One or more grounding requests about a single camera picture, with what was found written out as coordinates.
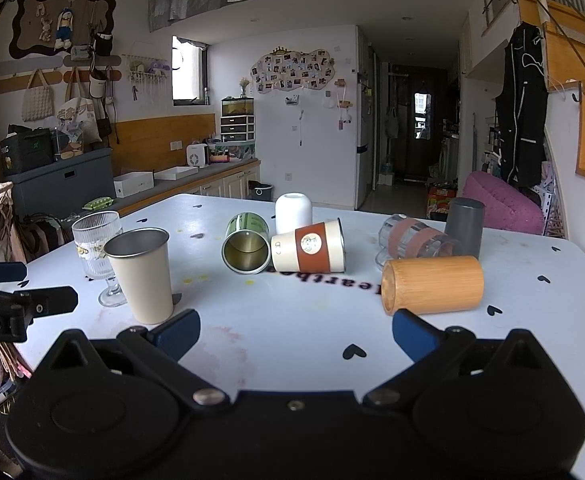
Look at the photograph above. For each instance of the small black hanging bag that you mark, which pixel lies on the small black hanging bag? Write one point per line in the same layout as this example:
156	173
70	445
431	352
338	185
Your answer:
102	45

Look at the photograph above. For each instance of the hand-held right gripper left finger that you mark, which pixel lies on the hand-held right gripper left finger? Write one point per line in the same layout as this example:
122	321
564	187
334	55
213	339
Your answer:
177	334

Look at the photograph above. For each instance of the white knitted bag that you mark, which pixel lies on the white knitted bag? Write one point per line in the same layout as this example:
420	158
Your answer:
37	102

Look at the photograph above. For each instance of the white cup with brown sleeve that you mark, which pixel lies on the white cup with brown sleeve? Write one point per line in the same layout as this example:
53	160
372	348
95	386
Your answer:
312	245

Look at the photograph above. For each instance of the pink plush pouf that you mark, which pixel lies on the pink plush pouf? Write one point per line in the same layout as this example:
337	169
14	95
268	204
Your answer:
502	205

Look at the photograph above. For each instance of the white cardboard box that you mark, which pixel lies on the white cardboard box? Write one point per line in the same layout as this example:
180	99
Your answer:
132	185

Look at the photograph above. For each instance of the brown wall board with dolls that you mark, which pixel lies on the brown wall board with dolls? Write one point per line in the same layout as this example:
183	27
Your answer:
27	20

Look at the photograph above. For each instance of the white counter cabinet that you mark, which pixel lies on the white counter cabinet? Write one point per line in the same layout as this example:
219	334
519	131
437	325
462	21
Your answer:
222	182

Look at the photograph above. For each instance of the dark hallway door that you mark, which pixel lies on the dark hallway door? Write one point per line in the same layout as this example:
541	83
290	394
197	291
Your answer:
420	130

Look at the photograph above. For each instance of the glass cup with pink sleeve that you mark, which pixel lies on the glass cup with pink sleeve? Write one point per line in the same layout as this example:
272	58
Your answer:
410	237

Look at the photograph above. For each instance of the black trash bin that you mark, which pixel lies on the black trash bin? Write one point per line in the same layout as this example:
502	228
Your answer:
261	191

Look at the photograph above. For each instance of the small white appliance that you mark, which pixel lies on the small white appliance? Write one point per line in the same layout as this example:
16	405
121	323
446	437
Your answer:
197	155

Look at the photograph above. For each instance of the white matte cup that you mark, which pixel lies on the white matte cup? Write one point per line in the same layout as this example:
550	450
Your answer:
293	212

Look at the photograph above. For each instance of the white heart-print tablecloth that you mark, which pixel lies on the white heart-print tablecloth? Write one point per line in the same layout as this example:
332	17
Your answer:
282	310

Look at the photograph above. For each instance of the white wall hook rack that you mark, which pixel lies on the white wall hook rack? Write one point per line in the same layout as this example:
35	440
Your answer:
145	72

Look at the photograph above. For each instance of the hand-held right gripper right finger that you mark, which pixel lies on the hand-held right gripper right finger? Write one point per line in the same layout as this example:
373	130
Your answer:
411	332

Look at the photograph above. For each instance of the window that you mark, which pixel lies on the window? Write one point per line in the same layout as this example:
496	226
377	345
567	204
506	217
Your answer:
188	72

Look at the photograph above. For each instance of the printed tote bag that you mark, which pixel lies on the printed tote bag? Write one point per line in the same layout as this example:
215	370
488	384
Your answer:
80	117

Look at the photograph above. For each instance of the green packet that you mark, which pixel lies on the green packet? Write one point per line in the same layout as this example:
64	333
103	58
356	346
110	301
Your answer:
98	203

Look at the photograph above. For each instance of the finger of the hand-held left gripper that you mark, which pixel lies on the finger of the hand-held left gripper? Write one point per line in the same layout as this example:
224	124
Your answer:
52	300
0	271

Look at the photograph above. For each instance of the green tin cup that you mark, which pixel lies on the green tin cup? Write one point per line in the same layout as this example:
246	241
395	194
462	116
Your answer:
245	240

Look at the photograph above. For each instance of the ribbed stemmed glass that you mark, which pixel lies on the ribbed stemmed glass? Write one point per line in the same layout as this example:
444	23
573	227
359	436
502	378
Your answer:
92	245

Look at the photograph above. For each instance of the glass fish tank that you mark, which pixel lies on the glass fish tank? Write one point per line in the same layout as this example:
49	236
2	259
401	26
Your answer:
237	106

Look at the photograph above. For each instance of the grey matte cup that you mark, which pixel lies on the grey matte cup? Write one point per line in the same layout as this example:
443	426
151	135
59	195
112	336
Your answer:
465	225

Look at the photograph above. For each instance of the cloud-shaped photo board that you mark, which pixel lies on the cloud-shaped photo board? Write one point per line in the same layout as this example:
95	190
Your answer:
292	71

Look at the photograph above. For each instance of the black hanging coat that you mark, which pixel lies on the black hanging coat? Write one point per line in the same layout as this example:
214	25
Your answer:
519	105

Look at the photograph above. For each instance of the dark grey storage cabinet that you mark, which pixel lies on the dark grey storage cabinet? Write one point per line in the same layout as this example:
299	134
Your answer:
62	182

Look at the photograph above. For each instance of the flat white box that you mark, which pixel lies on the flat white box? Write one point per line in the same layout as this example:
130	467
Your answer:
176	173

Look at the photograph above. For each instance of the black storage bag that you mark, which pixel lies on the black storage bag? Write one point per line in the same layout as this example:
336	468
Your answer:
25	150

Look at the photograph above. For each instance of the bamboo wooden cup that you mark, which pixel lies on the bamboo wooden cup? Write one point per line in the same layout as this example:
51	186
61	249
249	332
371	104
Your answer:
435	285

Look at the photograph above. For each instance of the small drawer organizer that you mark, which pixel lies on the small drawer organizer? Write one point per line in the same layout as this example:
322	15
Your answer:
237	129

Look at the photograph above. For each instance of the cream metal cup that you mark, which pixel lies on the cream metal cup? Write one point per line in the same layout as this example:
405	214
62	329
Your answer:
142	280

